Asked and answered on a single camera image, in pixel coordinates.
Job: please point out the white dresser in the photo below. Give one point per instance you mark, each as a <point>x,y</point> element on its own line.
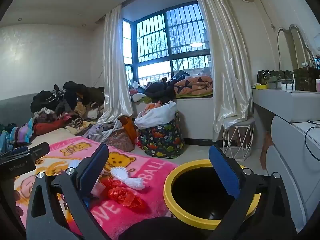
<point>282,110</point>

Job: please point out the grey bed headboard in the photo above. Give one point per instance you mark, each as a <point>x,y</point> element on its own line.
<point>15,107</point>

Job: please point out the white plastic bag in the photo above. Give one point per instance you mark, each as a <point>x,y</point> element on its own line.
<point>155,117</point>

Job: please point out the red plastic bag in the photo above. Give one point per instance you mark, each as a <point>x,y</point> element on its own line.
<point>125,195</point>

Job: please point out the orange bag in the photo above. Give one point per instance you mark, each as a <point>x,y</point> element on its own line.
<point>130,130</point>

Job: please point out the dark green bag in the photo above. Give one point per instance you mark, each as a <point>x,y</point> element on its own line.
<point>272,77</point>

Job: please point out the small white boxes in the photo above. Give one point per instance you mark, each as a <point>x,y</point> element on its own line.
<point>287,86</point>

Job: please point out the pile of clothes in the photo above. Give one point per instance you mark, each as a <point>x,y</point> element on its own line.
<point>62,102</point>

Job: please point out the pink bear printed blanket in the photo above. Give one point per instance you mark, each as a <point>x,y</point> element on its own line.
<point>147,180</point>

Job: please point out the long cream satin curtain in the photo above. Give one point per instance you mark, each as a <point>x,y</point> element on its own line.
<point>225,62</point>

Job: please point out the black crumpled clothes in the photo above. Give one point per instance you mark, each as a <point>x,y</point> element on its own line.
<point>160,90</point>

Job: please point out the white framed mirror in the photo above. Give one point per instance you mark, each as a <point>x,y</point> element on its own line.
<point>287,52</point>

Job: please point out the small yellow container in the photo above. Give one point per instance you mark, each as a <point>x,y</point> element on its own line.
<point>261,87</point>

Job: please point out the person's left hand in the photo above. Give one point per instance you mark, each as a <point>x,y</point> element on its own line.
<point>16,196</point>

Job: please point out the pink bottle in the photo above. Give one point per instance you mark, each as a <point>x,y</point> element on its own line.
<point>318,85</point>

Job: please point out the grey lilac crumpled cloth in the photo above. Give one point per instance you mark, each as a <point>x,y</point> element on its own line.
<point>105,130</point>

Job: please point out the dinosaur print laundry basket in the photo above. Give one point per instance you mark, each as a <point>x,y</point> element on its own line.
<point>162,142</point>

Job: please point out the yellow black trash bin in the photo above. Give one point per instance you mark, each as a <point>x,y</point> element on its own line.
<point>180,180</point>

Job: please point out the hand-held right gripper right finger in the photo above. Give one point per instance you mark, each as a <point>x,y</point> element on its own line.
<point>222,172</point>

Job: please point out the barred window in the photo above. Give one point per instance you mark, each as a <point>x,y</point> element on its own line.
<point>160,37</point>

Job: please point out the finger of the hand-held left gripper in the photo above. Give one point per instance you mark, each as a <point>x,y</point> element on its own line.
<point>17,165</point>
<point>37,150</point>

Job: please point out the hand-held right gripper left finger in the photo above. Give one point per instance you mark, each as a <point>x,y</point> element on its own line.
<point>93,166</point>

